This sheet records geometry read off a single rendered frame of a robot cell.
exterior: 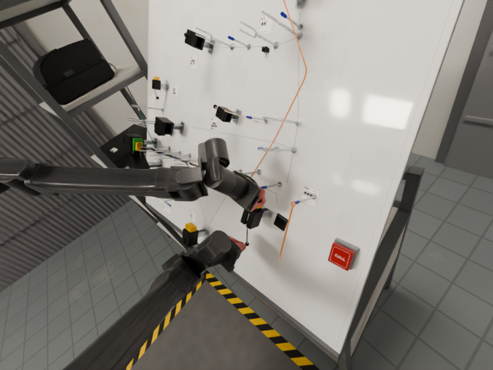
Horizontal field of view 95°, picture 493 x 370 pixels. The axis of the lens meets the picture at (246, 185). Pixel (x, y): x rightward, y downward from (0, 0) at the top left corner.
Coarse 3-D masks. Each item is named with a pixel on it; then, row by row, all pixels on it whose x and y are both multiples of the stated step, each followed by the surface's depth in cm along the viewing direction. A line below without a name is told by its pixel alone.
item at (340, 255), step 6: (336, 246) 54; (342, 246) 54; (330, 252) 55; (336, 252) 54; (342, 252) 53; (348, 252) 52; (330, 258) 55; (336, 258) 54; (342, 258) 53; (348, 258) 52; (336, 264) 55; (342, 264) 54; (348, 264) 52
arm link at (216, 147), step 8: (200, 144) 55; (208, 144) 54; (216, 144) 53; (224, 144) 55; (200, 152) 54; (208, 152) 53; (216, 152) 52; (224, 152) 53; (200, 160) 52; (224, 160) 53; (192, 168) 49; (200, 168) 49; (176, 176) 48; (184, 176) 48; (192, 176) 48; (200, 176) 48; (184, 184) 48; (200, 184) 49
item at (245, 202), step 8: (240, 176) 57; (240, 184) 54; (248, 184) 58; (232, 192) 53; (240, 192) 55; (248, 192) 57; (256, 192) 56; (240, 200) 58; (248, 200) 56; (248, 208) 57
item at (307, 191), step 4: (304, 184) 62; (304, 188) 62; (308, 188) 61; (312, 188) 60; (304, 192) 62; (308, 192) 61; (312, 192) 60; (316, 192) 60; (300, 196) 63; (304, 196) 62; (308, 196) 61; (308, 200) 61; (312, 200) 61; (316, 200) 60; (308, 204) 62; (312, 204) 61
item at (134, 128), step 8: (128, 128) 156; (136, 128) 152; (144, 128) 147; (120, 136) 151; (144, 136) 139; (104, 144) 150; (112, 144) 146; (120, 144) 141; (104, 152) 140; (112, 152) 136; (120, 152) 133; (128, 152) 130; (136, 152) 133; (144, 152) 136; (112, 160) 128; (120, 160) 128
